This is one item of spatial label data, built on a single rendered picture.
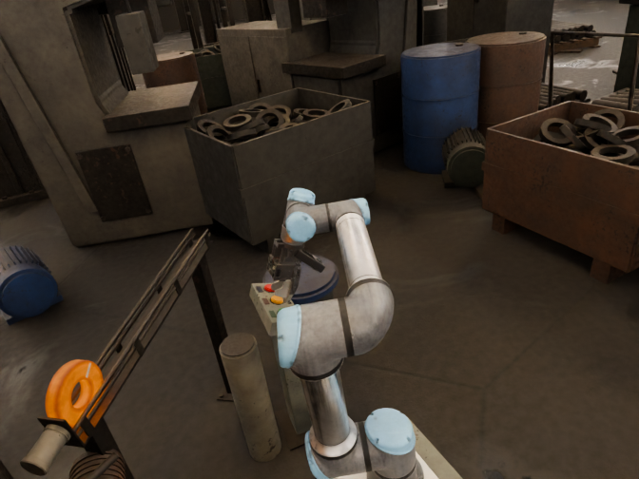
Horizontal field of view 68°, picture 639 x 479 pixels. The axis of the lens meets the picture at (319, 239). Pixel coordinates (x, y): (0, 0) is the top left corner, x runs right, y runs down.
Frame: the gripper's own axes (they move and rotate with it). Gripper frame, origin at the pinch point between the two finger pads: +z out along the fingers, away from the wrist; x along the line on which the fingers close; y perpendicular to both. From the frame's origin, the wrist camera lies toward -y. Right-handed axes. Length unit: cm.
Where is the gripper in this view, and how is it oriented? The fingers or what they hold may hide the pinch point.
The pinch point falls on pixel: (287, 298)
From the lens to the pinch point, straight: 148.2
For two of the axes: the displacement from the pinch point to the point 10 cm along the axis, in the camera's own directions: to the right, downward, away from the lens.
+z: -2.0, 9.0, 3.7
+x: 3.8, 4.2, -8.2
